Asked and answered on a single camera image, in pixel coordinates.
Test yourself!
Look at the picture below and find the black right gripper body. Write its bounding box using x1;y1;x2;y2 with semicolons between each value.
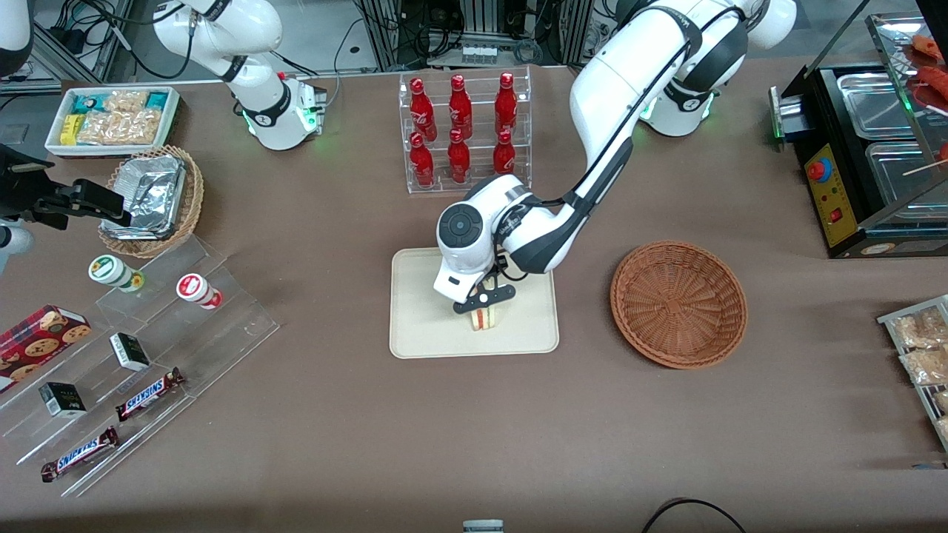
0;144;54;221

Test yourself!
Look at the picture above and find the cream plastic tray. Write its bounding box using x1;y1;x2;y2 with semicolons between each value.
390;243;560;360

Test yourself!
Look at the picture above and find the light wicker basket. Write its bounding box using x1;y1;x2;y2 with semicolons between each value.
99;145;204;258

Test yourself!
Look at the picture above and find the brown wicker basket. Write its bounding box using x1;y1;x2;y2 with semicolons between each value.
610;241;748;369

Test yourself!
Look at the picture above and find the silver foil container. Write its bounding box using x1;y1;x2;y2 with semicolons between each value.
102;154;186;239

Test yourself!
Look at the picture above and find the white snack bin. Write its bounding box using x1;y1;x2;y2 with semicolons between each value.
44;86;181;158

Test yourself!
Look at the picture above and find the green capped white cup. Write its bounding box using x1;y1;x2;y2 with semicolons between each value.
88;255;145;293

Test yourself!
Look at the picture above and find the large rice cracker bag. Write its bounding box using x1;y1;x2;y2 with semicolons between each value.
76;107;162;145

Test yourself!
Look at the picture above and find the small rice cracker bag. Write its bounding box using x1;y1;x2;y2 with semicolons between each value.
104;90;149;113

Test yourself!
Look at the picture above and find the clear acrylic bottle rack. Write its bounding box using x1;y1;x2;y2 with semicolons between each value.
398;67;533;195

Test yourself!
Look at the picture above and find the red cola bottle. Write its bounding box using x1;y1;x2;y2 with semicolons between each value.
449;74;473;140
410;132;435;188
447;129;471;184
493;129;516;178
410;77;438;141
495;72;518;135

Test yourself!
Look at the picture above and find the red capped white cup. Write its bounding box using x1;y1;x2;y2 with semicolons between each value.
176;273;223;310

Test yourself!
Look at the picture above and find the red cookie box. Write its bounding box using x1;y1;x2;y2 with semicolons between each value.
0;305;92;393

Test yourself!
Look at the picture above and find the small black box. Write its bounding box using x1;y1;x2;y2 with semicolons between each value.
39;382;87;419
110;332;151;372

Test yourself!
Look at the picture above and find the clear acrylic step display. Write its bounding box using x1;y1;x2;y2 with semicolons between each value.
0;235;281;498

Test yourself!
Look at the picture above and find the brown table cover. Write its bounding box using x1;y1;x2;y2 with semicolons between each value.
0;63;948;533

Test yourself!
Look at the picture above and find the Snickers bar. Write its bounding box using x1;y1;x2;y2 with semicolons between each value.
115;368;186;423
41;426;119;483

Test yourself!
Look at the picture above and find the black hot dog machine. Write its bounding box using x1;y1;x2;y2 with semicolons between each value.
769;11;948;258

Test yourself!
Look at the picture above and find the grey snack rack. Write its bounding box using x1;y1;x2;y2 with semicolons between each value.
878;295;948;452

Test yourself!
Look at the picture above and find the black cable loop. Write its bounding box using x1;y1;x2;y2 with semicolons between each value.
641;498;749;533

